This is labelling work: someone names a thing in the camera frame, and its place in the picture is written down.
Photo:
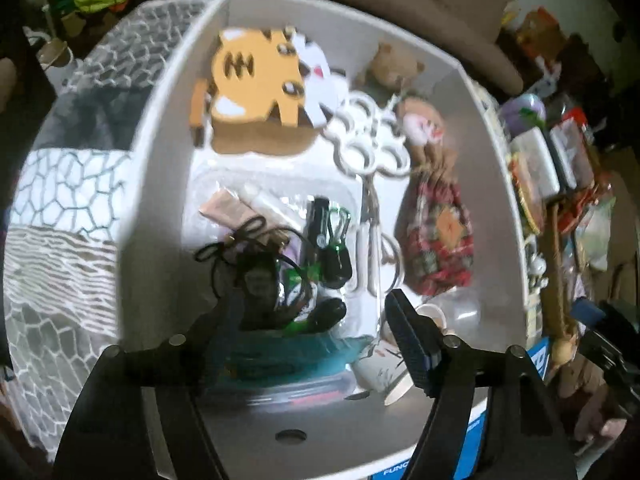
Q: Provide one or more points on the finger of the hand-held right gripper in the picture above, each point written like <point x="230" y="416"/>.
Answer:
<point x="587" y="313"/>

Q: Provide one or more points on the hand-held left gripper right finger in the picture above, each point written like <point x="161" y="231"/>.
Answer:
<point x="411" y="342"/>

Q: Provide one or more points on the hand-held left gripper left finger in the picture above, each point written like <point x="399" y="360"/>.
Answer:
<point x="220" y="327"/>

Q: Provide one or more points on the white storage box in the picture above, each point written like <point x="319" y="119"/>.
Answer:
<point x="162" y="160"/>

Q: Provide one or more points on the person's right hand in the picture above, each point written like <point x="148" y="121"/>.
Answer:
<point x="597" y="402"/>

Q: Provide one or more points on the white paper cup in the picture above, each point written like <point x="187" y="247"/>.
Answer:
<point x="380" y="367"/>

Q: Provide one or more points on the wooden stick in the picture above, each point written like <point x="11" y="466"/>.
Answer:
<point x="556" y="270"/>

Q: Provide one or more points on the clear plastic cup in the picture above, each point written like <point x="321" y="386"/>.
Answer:
<point x="457" y="313"/>

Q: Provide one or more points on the teal tube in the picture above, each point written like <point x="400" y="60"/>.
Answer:
<point x="300" y="355"/>

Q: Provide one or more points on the snowman doll with plaid dress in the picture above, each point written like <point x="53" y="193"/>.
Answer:
<point x="435" y="232"/>

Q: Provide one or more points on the beige cosmetic tube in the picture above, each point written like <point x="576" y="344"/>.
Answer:
<point x="225" y="208"/>

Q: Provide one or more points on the pale cosmetic tube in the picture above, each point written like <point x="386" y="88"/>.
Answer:
<point x="262" y="200"/>

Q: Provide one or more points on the instant noodle bowl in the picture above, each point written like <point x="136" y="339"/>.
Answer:
<point x="525" y="190"/>

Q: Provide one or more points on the green carabiner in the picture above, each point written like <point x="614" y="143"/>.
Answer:
<point x="341" y="220"/>

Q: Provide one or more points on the clear plastic tray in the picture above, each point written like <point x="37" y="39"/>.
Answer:
<point x="210" y="185"/>

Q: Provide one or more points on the white plastic box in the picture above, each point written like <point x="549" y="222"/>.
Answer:
<point x="537" y="160"/>

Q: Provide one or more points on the red clear packet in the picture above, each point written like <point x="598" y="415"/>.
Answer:
<point x="572" y="147"/>

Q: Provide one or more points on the grey patterned blanket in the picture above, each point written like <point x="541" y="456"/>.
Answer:
<point x="65" y="210"/>

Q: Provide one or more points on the purple lidded container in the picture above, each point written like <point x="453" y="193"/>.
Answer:
<point x="522" y="112"/>

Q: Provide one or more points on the orange tiger-shaped box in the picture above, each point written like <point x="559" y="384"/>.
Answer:
<point x="250" y="85"/>

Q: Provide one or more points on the small brown teddy bear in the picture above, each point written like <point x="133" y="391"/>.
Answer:
<point x="390" y="67"/>

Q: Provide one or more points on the stack of gift boxes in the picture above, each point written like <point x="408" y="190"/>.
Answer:
<point x="537" y="30"/>

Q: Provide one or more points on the round black wall fixture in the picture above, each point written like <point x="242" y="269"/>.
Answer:
<point x="617" y="32"/>

